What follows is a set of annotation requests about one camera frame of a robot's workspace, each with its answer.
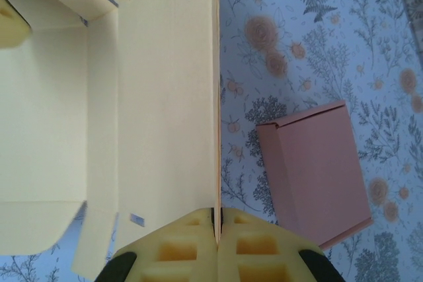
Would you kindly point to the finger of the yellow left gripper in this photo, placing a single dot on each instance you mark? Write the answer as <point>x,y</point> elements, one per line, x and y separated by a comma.
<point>13,24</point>

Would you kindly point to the yellow paper box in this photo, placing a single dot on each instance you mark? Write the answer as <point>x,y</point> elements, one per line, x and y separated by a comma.
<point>148,97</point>

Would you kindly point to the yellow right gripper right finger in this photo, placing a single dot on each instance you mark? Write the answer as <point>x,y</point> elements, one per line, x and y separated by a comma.
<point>264,252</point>

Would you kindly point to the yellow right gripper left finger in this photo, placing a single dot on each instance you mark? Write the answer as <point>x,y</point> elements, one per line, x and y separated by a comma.
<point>165,252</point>

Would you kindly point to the salmon pink paper box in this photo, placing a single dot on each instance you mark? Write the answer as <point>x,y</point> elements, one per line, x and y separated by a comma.
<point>317,173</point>

